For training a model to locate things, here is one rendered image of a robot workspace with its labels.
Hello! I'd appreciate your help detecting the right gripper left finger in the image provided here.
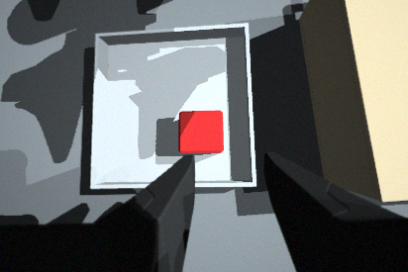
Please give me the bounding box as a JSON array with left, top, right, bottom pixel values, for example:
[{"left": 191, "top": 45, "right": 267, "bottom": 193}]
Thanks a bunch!
[{"left": 0, "top": 154, "right": 195, "bottom": 272}]

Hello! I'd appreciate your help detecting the red block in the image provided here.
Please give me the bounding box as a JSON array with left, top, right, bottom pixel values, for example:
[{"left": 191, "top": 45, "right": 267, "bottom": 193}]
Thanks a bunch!
[{"left": 178, "top": 111, "right": 224, "bottom": 153}]

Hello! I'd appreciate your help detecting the white open tray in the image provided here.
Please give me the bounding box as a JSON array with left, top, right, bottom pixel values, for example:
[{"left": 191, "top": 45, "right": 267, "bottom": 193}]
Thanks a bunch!
[{"left": 90, "top": 23, "right": 256, "bottom": 189}]

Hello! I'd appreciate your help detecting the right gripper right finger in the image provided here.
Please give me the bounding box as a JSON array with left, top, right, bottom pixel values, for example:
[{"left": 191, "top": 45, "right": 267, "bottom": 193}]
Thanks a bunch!
[{"left": 263, "top": 152, "right": 408, "bottom": 272}]

